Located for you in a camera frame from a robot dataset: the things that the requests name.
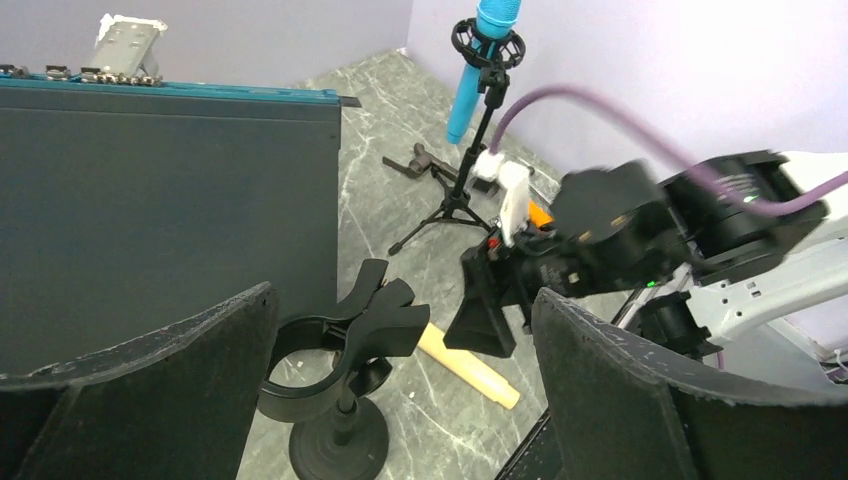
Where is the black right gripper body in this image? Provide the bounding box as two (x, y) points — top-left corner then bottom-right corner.
(486, 232), (636, 310)

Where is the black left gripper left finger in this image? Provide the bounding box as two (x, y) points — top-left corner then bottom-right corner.
(1, 283), (278, 479)

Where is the dark grey server chassis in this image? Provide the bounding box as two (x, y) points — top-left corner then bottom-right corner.
(1, 76), (352, 375)

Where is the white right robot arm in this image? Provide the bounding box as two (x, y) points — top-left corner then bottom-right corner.
(444, 150), (847, 360)

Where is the blue microphone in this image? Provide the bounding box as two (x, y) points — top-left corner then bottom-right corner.
(446, 0), (526, 144)

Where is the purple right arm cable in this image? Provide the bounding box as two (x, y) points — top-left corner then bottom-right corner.
(488, 84), (848, 219)

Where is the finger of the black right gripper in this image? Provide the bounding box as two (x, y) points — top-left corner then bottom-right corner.
(444, 241), (530, 358)

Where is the orange handled tool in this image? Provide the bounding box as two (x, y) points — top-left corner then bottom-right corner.
(527, 201), (553, 228)

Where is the dark metal clamp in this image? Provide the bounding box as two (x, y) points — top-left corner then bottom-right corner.
(382, 143), (500, 197)

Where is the black desk stand with clip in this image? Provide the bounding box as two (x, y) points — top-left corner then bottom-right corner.
(257, 259), (430, 479)

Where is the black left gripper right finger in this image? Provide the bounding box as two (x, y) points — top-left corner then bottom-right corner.
(532, 289), (847, 479)

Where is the black tripod mic stand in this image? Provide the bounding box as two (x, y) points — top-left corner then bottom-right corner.
(387, 17), (527, 257)

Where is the cream beige microphone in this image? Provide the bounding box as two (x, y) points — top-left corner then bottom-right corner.
(418, 323), (521, 410)

